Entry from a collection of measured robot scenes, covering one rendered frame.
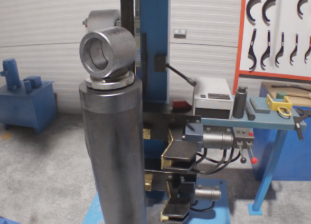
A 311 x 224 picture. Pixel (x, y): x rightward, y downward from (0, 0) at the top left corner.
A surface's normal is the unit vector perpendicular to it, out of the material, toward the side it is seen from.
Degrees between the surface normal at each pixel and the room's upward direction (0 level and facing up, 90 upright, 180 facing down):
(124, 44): 70
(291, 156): 90
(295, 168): 90
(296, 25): 90
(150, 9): 90
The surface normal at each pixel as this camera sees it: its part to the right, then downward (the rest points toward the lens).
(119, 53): 0.86, 0.08
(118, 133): 0.33, 0.41
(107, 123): 0.07, 0.43
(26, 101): -0.15, 0.43
